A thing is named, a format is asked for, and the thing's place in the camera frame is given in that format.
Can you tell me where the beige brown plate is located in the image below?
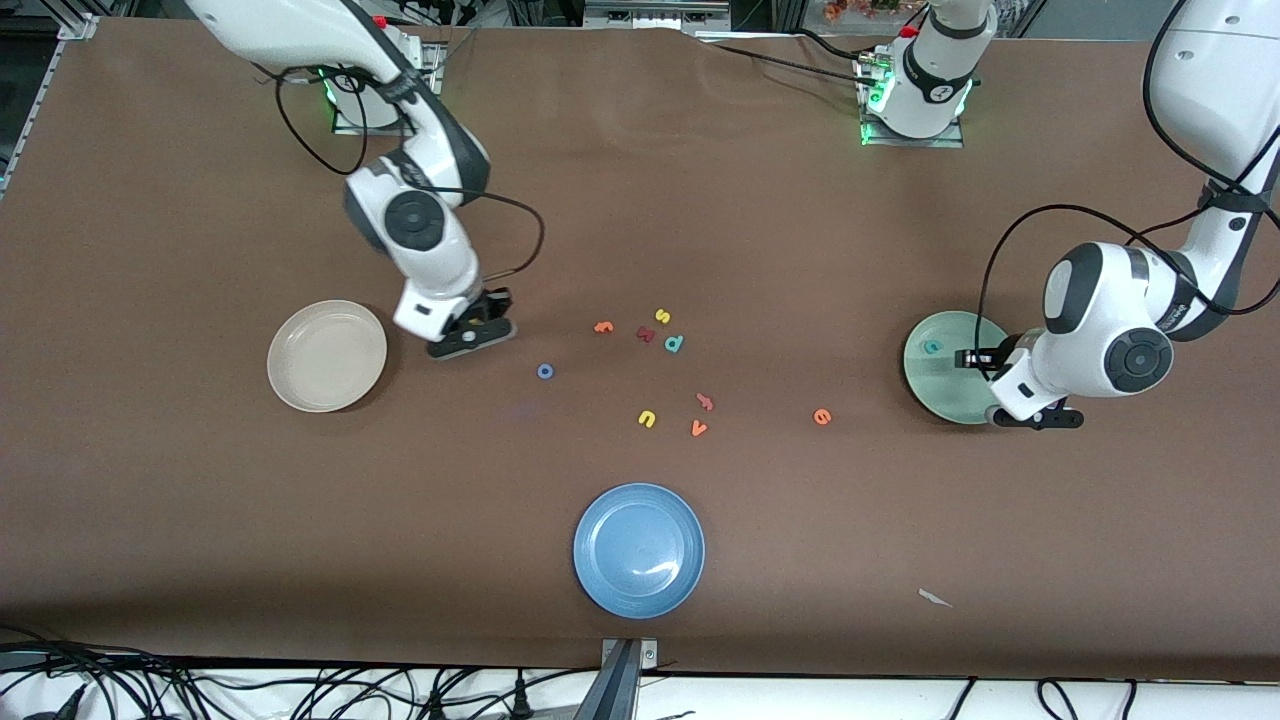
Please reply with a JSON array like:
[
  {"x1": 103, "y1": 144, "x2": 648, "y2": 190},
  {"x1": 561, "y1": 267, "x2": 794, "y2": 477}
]
[{"x1": 266, "y1": 299, "x2": 389, "y2": 414}]

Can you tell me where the thick black cable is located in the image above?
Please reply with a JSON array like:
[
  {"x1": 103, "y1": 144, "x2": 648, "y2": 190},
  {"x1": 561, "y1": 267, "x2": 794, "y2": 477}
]
[{"x1": 0, "y1": 640, "x2": 161, "y2": 669}]

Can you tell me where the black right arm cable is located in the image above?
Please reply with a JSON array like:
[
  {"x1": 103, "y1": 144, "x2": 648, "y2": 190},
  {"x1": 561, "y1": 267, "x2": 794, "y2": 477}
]
[{"x1": 275, "y1": 70, "x2": 546, "y2": 283}]

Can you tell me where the aluminium frame profile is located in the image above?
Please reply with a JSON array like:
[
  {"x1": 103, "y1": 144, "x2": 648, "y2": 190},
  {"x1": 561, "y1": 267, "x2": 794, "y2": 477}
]
[{"x1": 0, "y1": 0, "x2": 101, "y2": 201}]

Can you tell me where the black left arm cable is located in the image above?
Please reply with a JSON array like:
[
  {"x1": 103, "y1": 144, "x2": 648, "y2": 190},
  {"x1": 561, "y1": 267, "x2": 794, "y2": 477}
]
[{"x1": 978, "y1": 203, "x2": 1280, "y2": 346}]

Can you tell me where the blue plate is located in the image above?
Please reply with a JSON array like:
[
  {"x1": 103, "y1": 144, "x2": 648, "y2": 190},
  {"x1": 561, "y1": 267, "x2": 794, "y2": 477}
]
[{"x1": 572, "y1": 483, "x2": 707, "y2": 620}]

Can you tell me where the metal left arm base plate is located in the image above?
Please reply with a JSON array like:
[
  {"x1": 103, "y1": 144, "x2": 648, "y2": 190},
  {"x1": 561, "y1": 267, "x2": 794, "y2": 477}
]
[{"x1": 858, "y1": 55, "x2": 966, "y2": 149}]

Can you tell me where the grey equipment box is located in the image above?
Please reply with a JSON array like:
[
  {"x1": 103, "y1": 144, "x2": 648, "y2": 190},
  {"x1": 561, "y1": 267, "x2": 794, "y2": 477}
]
[{"x1": 583, "y1": 0, "x2": 731, "y2": 31}]

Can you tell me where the brown table cover sheet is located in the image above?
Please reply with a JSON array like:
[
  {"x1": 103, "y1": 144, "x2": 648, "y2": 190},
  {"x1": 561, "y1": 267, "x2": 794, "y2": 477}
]
[{"x1": 0, "y1": 18, "x2": 1280, "y2": 683}]

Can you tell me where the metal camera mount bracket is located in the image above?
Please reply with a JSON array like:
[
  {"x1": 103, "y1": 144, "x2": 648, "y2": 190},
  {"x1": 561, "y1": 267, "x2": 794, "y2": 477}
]
[{"x1": 575, "y1": 638, "x2": 659, "y2": 720}]

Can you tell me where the green plate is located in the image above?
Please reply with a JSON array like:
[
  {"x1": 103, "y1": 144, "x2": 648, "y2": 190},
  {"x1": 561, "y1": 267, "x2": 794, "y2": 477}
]
[{"x1": 902, "y1": 310, "x2": 1013, "y2": 426}]

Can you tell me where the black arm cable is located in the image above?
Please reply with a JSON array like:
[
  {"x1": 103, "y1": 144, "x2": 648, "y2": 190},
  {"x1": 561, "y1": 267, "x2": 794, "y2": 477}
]
[
  {"x1": 275, "y1": 70, "x2": 546, "y2": 283},
  {"x1": 978, "y1": 203, "x2": 1280, "y2": 346}
]

